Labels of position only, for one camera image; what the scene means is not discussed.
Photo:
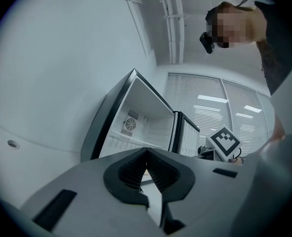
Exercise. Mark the white fridge fan vent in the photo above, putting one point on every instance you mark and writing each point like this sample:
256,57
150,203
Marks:
130,123

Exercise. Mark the person's right forearm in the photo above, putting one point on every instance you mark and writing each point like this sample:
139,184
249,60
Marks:
279,130

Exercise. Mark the black mini fridge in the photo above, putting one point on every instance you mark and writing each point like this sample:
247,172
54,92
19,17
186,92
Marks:
98,122

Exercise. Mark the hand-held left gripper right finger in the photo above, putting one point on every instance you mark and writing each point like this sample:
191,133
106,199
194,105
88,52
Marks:
205,194

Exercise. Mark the black head-worn camera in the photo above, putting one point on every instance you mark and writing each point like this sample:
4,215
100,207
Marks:
207,43

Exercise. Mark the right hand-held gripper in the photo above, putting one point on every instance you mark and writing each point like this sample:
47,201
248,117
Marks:
223,142

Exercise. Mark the person's head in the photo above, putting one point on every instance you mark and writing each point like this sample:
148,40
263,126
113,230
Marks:
234,26

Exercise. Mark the person's black shirt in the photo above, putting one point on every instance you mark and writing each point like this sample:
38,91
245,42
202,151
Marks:
284,46

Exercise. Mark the grey window blinds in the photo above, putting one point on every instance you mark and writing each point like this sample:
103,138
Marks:
205,88

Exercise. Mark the white ceiling pipe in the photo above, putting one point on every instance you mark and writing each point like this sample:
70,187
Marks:
169,33
181,33

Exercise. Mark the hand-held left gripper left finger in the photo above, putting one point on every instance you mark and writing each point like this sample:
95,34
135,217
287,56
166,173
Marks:
86,194

